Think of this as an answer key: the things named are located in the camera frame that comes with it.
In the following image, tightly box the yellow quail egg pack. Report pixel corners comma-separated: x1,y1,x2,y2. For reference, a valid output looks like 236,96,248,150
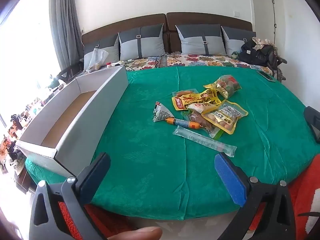
201,100,248,135

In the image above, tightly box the dried longan bag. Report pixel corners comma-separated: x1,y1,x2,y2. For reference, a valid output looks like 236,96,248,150
203,75,241,99

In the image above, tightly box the brown meat vacuum pack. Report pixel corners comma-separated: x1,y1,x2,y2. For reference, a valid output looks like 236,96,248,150
181,109,223,140

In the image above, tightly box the long clear snack stick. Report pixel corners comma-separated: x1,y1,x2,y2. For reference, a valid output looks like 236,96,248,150
173,126,237,158

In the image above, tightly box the yellow red snack pouch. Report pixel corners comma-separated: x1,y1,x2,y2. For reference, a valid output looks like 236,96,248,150
171,89,221,111

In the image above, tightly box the white round cake packet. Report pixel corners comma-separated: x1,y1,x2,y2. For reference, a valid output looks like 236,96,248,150
187,102,217,113

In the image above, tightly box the orange sausage stick snack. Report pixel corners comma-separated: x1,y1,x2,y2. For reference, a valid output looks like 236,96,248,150
166,118,202,129

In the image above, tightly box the clear packed sausage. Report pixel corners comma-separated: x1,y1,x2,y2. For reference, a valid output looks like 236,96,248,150
172,89,198,97

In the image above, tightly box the white triangular snack packet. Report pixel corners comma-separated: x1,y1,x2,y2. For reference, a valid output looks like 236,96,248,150
152,101,174,122

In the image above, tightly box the person's left thumb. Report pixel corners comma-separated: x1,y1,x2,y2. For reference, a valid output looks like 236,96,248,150
108,226,163,240

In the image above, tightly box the smartphone on table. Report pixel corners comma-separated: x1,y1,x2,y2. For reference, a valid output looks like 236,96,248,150
257,70,275,82

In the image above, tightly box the black bag pile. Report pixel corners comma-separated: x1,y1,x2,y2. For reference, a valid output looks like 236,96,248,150
238,37,287,82

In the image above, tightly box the white cardboard box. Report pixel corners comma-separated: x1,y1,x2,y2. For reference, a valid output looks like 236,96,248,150
16,66,129,177

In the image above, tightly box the right grey pillow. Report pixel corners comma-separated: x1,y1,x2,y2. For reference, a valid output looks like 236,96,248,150
221,26,256,56

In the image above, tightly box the grey pillow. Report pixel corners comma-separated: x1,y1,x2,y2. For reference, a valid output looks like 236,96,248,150
84,34,119,66
221,26,256,56
118,24,165,61
175,24,226,56

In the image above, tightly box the green table cloth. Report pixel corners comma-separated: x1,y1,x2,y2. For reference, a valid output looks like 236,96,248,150
24,65,320,221

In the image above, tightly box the clear plastic bag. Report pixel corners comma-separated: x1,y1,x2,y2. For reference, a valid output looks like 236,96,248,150
84,48,109,73

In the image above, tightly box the white power strip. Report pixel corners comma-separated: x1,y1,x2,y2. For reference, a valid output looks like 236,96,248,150
111,59,133,67

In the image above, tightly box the grey curtain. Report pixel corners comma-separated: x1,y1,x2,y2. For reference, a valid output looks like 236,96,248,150
49,0,84,70

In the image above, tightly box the left grey pillow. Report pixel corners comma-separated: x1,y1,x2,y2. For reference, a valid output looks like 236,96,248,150
84,34,119,66

